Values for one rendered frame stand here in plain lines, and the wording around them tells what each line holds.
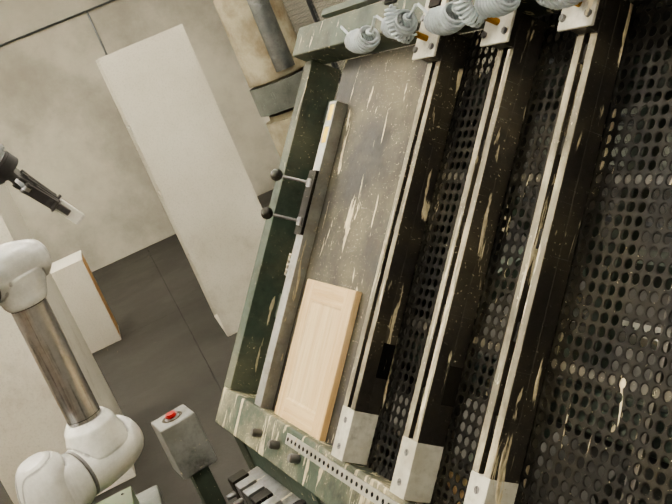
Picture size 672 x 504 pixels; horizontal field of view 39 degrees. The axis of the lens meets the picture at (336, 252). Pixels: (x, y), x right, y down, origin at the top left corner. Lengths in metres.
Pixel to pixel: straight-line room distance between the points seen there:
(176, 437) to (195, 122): 3.66
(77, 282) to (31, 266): 4.94
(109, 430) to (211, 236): 3.75
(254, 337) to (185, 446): 0.41
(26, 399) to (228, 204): 2.12
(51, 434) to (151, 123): 2.24
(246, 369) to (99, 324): 4.69
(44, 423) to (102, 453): 2.29
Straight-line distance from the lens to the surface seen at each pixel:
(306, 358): 2.69
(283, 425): 2.67
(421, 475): 2.07
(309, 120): 3.10
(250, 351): 3.07
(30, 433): 5.11
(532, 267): 1.86
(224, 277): 6.51
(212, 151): 6.38
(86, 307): 7.67
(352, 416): 2.29
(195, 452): 3.02
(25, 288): 2.68
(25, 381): 5.02
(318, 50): 2.98
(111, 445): 2.82
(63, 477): 2.76
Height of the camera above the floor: 1.98
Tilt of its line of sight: 15 degrees down
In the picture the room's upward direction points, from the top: 23 degrees counter-clockwise
